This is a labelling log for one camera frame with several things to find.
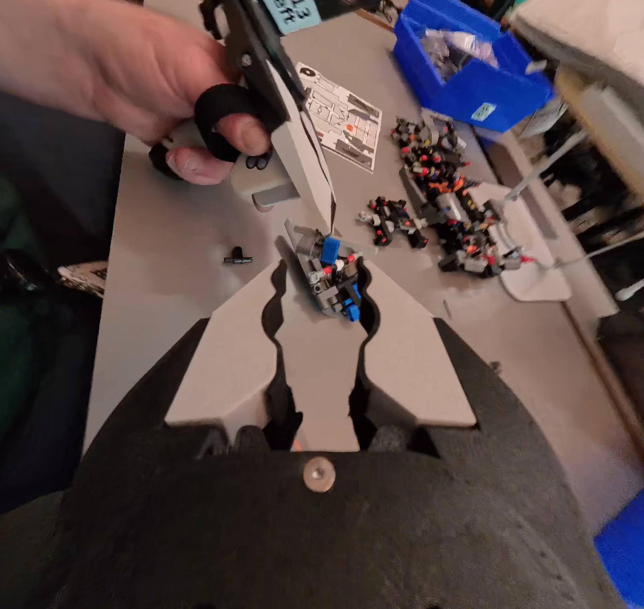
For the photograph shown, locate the small black brick assembly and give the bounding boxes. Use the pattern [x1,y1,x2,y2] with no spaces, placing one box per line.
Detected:
[358,196,429,249]

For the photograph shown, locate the blue bin with label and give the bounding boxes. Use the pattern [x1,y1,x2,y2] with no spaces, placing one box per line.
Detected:
[392,0,554,133]

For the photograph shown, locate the sticker sheet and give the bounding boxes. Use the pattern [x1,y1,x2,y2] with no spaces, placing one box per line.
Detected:
[294,62,383,173]

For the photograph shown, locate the open instruction booklet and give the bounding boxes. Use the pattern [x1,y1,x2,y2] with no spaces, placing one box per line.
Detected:
[508,0,644,87]

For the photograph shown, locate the toy brick car chassis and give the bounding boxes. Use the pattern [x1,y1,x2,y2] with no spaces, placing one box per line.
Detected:
[391,115,535,279]

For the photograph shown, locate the dark printed cardboard box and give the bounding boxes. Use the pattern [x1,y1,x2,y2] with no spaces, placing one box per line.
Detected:
[596,312,644,419]

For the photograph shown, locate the crumpled clear plastic bag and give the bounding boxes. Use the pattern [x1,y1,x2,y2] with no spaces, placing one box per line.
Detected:
[420,28,499,84]

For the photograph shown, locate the grey winged brick assembly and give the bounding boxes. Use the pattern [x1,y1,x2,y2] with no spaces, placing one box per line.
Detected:
[276,218,378,323]

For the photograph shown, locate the person's left hand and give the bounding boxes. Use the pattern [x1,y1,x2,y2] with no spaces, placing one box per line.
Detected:
[45,0,273,186]

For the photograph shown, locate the white and wood book stand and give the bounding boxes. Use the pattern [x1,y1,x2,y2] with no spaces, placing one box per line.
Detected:
[465,66,644,302]

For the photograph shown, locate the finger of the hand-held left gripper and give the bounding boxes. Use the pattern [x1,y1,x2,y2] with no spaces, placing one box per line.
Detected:
[266,62,331,234]
[301,108,338,239]

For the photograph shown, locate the black and white printed paper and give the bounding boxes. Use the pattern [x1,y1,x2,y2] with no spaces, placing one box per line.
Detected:
[57,261,109,298]

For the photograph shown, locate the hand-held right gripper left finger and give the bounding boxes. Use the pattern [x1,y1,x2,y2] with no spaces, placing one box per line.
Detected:
[165,259,287,449]

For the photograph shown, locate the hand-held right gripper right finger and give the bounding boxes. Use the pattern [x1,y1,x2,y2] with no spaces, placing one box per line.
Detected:
[351,259,478,440]

